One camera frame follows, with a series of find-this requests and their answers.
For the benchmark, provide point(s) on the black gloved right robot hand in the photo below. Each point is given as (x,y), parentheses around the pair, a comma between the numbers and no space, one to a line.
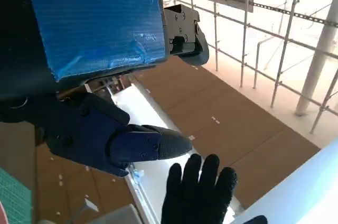
(195,197)

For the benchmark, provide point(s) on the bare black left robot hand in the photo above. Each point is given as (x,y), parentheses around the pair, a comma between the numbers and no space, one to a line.
(100,23)

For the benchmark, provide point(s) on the pink bowl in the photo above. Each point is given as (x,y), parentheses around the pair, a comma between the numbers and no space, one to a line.
(2,216)

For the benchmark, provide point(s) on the white mesh cabinet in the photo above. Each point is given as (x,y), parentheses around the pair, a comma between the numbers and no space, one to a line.
(150,110)

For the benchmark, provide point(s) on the white round pillar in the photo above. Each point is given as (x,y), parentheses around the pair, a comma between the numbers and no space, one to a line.
(314,70)

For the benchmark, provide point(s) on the green cutting mat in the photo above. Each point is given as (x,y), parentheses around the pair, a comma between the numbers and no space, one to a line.
(13,197)

